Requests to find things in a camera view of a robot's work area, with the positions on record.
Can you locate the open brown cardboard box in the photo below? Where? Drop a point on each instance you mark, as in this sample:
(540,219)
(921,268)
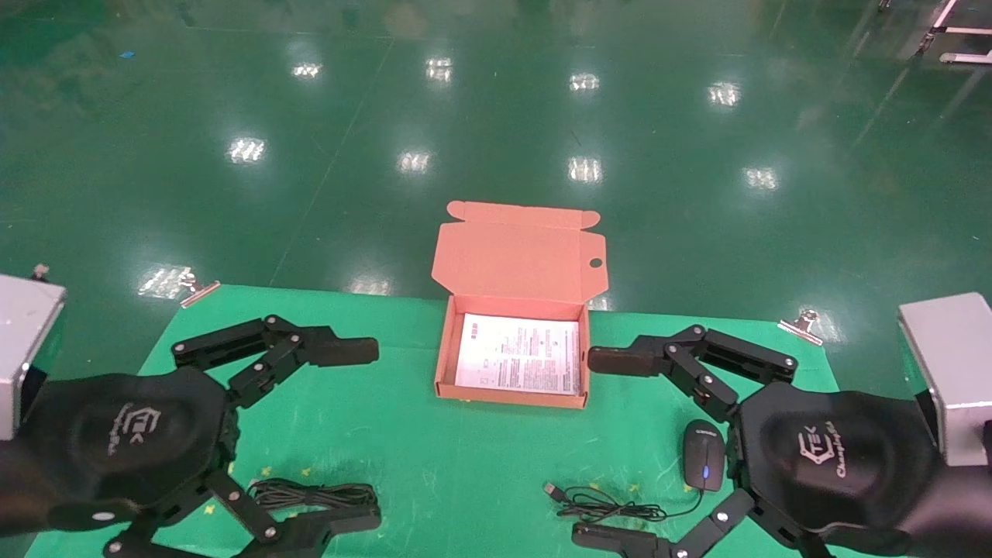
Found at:
(519,256)

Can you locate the white metal frame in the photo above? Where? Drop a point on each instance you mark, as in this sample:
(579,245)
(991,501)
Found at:
(969,31)

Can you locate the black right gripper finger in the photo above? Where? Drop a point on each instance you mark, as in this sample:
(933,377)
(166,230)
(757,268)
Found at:
(620,360)
(612,536)

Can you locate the white printed instruction sheet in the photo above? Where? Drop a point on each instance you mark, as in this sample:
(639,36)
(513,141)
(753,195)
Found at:
(515,353)

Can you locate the green table mat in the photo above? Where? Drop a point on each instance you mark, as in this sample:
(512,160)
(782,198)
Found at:
(403,442)

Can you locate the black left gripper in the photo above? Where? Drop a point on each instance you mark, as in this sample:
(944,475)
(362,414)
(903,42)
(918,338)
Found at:
(132,434)

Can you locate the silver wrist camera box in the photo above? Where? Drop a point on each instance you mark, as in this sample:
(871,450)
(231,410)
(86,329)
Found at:
(953,372)
(23,341)

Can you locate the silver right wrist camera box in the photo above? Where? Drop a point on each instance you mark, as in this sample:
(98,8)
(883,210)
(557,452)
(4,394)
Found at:
(953,372)

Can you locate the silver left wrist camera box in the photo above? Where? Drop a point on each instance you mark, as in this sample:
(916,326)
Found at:
(23,341)

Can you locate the silver binder clip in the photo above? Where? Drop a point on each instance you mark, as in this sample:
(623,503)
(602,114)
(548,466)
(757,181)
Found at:
(200,292)
(802,325)

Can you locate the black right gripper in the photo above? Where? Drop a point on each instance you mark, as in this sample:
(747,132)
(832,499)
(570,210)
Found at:
(837,457)

